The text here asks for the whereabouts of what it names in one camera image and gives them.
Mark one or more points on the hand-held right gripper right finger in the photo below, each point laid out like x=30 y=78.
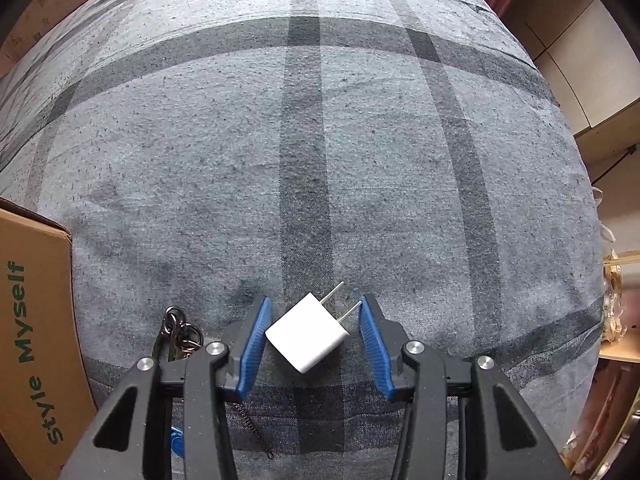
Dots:
x=375 y=350

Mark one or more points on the clear plastic bag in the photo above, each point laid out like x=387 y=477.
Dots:
x=612 y=300

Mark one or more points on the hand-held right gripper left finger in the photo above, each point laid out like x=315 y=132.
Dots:
x=255 y=345

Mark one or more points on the cardboard box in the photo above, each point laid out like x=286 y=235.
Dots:
x=35 y=285

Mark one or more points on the grey plaid bed sheet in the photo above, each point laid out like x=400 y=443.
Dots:
x=350 y=135

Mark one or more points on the wooden shelf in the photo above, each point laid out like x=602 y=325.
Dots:
x=620 y=352

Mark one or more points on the white charger plug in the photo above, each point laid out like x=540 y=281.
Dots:
x=305 y=335

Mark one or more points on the key bunch with blue tag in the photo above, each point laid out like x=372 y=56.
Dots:
x=191 y=344

